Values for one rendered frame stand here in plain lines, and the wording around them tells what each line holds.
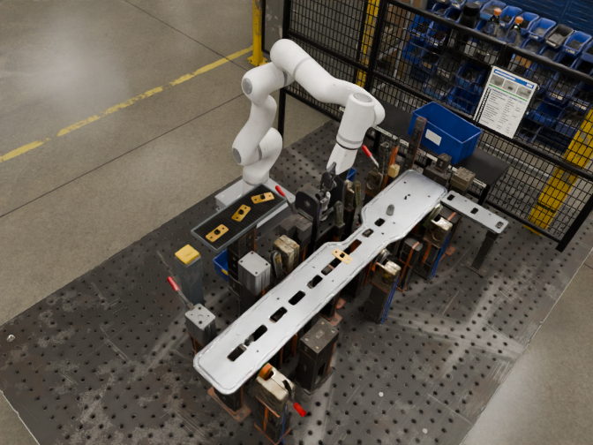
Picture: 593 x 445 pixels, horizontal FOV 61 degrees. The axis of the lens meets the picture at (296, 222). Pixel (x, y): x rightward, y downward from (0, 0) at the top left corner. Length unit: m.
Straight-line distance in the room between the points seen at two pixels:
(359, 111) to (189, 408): 1.22
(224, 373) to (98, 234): 2.02
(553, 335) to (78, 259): 2.93
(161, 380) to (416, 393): 0.98
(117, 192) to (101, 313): 1.65
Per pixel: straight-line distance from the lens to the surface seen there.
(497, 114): 2.58
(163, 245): 2.46
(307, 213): 2.03
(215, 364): 1.74
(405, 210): 2.26
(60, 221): 3.71
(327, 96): 1.68
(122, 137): 4.29
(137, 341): 2.18
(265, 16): 4.90
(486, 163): 2.61
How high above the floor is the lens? 2.54
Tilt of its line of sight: 47 degrees down
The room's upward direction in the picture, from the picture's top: 5 degrees clockwise
